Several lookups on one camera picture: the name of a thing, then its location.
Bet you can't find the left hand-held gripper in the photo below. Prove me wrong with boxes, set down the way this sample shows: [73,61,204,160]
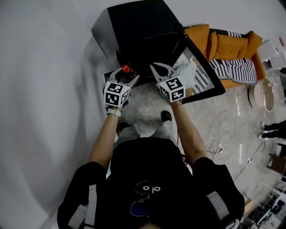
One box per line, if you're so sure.
[103,68,140,107]

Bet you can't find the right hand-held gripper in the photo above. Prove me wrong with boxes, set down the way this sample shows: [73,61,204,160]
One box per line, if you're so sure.
[149,62,186,103]

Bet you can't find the dark drink bottle red cap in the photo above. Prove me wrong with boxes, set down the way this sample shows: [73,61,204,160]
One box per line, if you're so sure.
[120,64,137,83]

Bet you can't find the black fridge with glass door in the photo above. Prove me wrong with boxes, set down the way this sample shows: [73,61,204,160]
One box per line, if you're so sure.
[91,0,227,105]

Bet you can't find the person's left forearm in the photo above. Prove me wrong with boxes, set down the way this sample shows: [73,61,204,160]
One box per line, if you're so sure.
[88,111,122,171]

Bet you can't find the person's right forearm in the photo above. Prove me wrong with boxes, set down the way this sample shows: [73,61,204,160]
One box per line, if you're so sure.
[170,100,207,166]

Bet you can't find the white wristband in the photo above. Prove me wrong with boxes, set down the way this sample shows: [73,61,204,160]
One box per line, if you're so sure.
[106,106,122,118]

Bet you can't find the person's black right shoe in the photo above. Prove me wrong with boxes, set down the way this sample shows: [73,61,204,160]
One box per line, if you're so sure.
[160,110,173,123]

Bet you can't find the person's grey trousers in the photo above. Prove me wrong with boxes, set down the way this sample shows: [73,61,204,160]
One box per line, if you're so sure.
[113,120,177,148]

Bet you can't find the orange sofa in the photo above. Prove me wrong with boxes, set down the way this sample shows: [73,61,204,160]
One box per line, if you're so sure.
[184,24,267,89]

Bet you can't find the black white striped blanket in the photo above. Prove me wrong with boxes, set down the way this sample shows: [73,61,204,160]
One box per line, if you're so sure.
[208,58,258,84]

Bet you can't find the person's black t-shirt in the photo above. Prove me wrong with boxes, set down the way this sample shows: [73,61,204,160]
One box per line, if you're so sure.
[56,136,245,229]

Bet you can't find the white cabinet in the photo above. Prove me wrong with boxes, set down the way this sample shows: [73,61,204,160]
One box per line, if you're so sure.
[257,36,286,70]

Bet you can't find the brown wooden chair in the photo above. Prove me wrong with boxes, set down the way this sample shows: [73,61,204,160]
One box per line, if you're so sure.
[266,143,286,175]

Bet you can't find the white floor cable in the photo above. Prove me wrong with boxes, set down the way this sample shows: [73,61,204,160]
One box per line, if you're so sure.
[205,85,249,162]

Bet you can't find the dark floor cable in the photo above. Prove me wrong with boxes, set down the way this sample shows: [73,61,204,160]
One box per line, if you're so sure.
[231,140,267,182]

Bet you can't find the white shoulder strap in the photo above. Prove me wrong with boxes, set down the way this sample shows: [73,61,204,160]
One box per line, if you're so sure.
[205,191,241,229]
[67,184,98,229]

